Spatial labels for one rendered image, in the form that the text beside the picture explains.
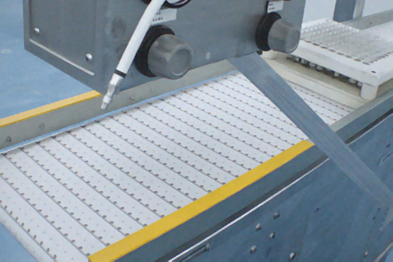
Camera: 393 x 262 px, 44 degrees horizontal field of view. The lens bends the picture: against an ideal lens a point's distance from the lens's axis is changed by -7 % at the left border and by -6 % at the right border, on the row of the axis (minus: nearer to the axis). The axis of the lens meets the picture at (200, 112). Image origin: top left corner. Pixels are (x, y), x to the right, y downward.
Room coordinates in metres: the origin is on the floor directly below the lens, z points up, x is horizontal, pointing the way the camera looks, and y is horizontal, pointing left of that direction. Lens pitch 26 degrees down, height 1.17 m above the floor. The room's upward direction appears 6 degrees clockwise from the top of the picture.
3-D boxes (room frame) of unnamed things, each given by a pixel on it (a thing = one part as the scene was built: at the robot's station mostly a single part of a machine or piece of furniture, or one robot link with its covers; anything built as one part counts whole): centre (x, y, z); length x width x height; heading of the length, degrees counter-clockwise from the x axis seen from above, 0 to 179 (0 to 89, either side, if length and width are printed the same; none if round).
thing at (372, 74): (0.93, -0.27, 0.89); 0.25 x 0.24 x 0.02; 50
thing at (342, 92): (0.93, -0.27, 0.84); 0.24 x 0.24 x 0.02; 50
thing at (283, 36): (0.39, -0.06, 1.06); 0.03 x 0.03 x 0.04; 50
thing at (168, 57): (0.30, 0.02, 1.07); 0.03 x 0.02 x 0.04; 140
